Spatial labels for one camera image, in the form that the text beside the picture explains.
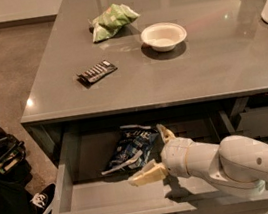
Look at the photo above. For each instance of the grey kitchen counter cabinet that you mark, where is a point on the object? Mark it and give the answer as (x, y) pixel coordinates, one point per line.
(224, 55)

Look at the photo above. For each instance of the white bowl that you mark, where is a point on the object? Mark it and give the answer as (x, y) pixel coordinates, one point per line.
(163, 37)

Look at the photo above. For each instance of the black candy bar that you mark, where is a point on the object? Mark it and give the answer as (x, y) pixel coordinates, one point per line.
(97, 72)

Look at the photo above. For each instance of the green chip bag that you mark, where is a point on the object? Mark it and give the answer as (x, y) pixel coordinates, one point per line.
(106, 25)

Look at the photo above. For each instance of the blue chip bag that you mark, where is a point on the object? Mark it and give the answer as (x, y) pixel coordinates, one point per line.
(133, 149)

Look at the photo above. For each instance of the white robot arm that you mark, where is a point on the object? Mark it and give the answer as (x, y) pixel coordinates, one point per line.
(237, 166)

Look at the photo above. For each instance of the black and white sneaker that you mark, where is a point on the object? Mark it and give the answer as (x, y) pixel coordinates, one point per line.
(42, 202)

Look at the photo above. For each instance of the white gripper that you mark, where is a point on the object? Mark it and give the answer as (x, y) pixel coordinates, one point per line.
(176, 157)

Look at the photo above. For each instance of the open grey top drawer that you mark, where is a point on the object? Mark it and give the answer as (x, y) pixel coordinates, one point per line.
(87, 148)

